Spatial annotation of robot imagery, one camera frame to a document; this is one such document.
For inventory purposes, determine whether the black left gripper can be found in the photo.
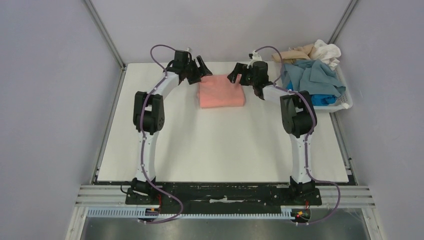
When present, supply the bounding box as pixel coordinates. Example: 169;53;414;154
183;56;212;86

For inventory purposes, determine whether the pink t shirt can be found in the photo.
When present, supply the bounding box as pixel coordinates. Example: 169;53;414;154
197;74;246;109

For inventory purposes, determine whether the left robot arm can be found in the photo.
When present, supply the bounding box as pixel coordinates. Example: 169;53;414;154
127;50;212;204

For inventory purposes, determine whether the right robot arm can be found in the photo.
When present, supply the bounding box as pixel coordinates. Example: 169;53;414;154
227;61;318;204

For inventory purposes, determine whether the beige t shirt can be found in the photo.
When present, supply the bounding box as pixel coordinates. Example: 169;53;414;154
271;44;316;64

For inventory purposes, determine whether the grey-blue t shirt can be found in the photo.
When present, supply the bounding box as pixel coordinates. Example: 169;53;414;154
282;59;346;98

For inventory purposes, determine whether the bright blue t shirt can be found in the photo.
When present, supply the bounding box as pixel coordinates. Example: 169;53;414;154
286;80;341;106

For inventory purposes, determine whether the white t shirt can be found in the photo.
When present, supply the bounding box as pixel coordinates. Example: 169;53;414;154
309;39;342;71

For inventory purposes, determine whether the white laundry basket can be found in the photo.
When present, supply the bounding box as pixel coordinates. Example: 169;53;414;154
315;70;353;112

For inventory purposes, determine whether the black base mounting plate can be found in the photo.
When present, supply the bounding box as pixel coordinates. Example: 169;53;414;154
124;180;323;215

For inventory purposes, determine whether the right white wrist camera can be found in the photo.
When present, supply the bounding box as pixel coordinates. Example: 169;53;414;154
247;50;263;68

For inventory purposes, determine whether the white slotted cable duct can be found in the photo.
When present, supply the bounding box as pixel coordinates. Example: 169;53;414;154
86;207;295;220

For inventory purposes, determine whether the aluminium frame rail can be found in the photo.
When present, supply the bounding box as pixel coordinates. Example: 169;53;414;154
75;185;376;209

